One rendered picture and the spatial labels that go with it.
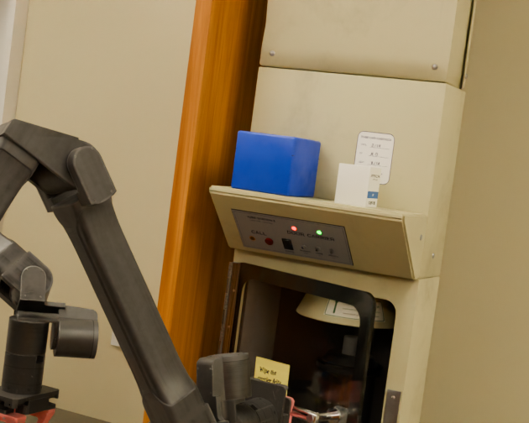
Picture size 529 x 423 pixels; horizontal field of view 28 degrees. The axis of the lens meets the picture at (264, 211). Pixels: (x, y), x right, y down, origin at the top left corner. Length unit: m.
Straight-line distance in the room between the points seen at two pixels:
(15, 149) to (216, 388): 0.41
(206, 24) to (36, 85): 0.91
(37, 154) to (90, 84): 1.20
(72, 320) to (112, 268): 0.27
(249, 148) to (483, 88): 0.60
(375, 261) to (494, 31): 0.64
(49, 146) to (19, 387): 0.42
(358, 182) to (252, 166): 0.17
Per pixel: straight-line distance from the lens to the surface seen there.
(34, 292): 1.54
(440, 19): 1.64
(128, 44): 2.40
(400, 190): 1.63
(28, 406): 1.54
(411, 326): 1.63
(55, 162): 1.26
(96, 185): 1.26
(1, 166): 1.24
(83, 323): 1.55
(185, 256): 1.71
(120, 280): 1.31
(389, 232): 1.54
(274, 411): 1.49
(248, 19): 1.81
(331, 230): 1.58
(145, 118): 2.35
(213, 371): 1.39
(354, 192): 1.57
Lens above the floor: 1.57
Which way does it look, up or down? 3 degrees down
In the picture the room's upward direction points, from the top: 7 degrees clockwise
